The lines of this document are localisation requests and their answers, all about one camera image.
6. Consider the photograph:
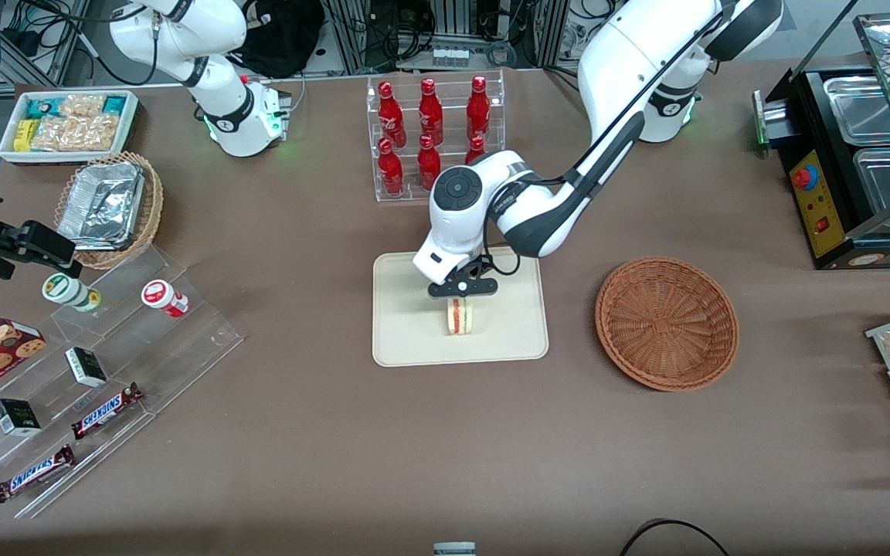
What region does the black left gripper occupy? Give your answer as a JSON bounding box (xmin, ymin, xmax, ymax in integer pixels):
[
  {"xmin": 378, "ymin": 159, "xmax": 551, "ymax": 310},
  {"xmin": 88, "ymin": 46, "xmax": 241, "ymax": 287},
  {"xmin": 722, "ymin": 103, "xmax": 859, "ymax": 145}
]
[{"xmin": 445, "ymin": 257, "xmax": 498, "ymax": 285}]

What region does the triangular white bread sandwich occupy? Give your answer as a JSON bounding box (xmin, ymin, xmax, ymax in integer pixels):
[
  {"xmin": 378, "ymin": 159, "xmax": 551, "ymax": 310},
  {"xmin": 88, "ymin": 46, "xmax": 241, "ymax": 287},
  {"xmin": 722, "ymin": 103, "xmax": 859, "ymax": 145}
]
[{"xmin": 446, "ymin": 297, "xmax": 476, "ymax": 337}]

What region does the cream rectangular tray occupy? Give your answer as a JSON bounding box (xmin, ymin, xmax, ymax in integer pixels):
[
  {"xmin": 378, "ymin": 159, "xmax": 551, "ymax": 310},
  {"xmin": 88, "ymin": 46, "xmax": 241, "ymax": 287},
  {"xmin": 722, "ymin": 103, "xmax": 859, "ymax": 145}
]
[{"xmin": 372, "ymin": 246, "xmax": 550, "ymax": 368}]

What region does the aluminium foil tray stack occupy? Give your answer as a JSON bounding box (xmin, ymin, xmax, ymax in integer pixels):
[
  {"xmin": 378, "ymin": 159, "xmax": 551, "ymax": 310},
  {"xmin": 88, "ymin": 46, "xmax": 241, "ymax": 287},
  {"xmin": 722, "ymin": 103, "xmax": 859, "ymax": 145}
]
[{"xmin": 56, "ymin": 161, "xmax": 146, "ymax": 252}]

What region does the light tan wicker basket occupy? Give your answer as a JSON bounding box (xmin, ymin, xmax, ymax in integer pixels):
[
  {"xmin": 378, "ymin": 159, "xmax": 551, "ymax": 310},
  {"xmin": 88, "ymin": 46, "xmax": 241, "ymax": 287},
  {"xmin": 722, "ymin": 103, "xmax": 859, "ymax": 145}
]
[{"xmin": 53, "ymin": 151, "xmax": 165, "ymax": 271}]

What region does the round brown wicker basket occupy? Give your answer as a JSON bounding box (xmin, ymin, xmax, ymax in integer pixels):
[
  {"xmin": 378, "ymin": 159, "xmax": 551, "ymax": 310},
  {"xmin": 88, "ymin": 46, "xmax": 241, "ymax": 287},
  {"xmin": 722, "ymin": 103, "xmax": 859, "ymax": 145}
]
[{"xmin": 594, "ymin": 256, "xmax": 740, "ymax": 392}]

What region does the green lidded snack cup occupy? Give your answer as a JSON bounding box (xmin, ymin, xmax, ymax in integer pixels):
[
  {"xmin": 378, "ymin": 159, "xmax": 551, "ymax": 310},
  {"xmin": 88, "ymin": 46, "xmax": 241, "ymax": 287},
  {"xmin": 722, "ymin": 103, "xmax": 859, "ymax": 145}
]
[{"xmin": 42, "ymin": 272, "xmax": 102, "ymax": 314}]

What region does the white plastic snack bin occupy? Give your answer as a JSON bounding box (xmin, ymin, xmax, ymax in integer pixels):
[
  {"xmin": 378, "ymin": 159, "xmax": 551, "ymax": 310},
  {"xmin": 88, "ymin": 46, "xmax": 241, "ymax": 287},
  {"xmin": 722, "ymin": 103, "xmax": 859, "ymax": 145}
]
[{"xmin": 0, "ymin": 90, "xmax": 141, "ymax": 167}]

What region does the small black carton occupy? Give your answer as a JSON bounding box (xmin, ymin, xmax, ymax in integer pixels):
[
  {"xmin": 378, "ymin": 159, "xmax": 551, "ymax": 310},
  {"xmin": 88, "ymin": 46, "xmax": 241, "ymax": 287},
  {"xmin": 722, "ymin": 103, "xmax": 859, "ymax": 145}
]
[
  {"xmin": 0, "ymin": 398, "xmax": 42, "ymax": 438},
  {"xmin": 65, "ymin": 347, "xmax": 108, "ymax": 388}
]

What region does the clear cracker bag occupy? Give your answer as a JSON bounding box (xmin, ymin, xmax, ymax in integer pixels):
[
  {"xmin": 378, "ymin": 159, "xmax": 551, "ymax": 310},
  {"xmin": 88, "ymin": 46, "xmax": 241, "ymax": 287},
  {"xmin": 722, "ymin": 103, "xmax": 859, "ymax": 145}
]
[
  {"xmin": 32, "ymin": 114, "xmax": 120, "ymax": 151},
  {"xmin": 59, "ymin": 94, "xmax": 106, "ymax": 118}
]

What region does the red lidded snack cup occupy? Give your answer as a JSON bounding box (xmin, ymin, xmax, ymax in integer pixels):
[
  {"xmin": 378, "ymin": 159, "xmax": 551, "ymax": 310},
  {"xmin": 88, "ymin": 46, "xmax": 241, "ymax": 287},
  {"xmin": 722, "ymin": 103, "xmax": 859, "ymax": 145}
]
[{"xmin": 141, "ymin": 280, "xmax": 189, "ymax": 318}]

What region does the brown Snickers bar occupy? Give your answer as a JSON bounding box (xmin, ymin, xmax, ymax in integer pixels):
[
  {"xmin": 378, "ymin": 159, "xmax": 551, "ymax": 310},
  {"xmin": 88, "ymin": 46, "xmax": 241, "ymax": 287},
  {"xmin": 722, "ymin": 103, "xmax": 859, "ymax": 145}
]
[
  {"xmin": 0, "ymin": 444, "xmax": 76, "ymax": 504},
  {"xmin": 70, "ymin": 382, "xmax": 144, "ymax": 441}
]

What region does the clear acrylic bottle rack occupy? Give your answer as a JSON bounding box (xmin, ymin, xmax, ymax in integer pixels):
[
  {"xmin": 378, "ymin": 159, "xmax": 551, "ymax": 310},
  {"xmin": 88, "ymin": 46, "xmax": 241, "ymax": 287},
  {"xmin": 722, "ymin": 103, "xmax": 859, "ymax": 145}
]
[{"xmin": 366, "ymin": 68, "xmax": 506, "ymax": 203}]

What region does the clear acrylic stepped shelf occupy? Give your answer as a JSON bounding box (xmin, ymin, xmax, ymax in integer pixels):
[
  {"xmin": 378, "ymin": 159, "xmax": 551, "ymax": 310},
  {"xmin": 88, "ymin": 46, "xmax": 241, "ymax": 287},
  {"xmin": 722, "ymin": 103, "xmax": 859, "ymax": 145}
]
[{"xmin": 0, "ymin": 246, "xmax": 243, "ymax": 520}]

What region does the black bag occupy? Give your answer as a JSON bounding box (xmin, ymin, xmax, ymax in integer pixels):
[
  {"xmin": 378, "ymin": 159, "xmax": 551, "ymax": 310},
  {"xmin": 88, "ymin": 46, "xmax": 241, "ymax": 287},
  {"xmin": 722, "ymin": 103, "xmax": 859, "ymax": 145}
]
[{"xmin": 233, "ymin": 0, "xmax": 326, "ymax": 78}]

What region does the black food warmer case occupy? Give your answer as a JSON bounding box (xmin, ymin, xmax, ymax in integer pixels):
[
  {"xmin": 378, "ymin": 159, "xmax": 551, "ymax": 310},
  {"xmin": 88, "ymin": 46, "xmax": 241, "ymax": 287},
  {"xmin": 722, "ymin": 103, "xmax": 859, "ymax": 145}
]
[{"xmin": 752, "ymin": 12, "xmax": 890, "ymax": 271}]

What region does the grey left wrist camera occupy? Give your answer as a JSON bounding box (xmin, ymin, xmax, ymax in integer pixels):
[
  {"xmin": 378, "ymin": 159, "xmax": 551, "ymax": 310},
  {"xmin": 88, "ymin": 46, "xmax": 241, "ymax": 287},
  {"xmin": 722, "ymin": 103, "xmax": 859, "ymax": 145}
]
[{"xmin": 427, "ymin": 278, "xmax": 501, "ymax": 300}]

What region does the aluminium profile frame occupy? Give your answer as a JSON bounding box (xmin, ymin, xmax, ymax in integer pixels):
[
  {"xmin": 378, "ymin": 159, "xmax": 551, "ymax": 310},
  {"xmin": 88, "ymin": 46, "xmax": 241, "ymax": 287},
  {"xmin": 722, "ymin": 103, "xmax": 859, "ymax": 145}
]
[{"xmin": 321, "ymin": 0, "xmax": 569, "ymax": 74}]

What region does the black cable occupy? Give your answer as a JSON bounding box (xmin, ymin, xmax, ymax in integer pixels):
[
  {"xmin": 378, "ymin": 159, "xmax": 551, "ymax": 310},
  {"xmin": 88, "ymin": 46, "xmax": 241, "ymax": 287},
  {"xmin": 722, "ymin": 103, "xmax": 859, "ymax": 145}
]
[{"xmin": 619, "ymin": 519, "xmax": 732, "ymax": 556}]

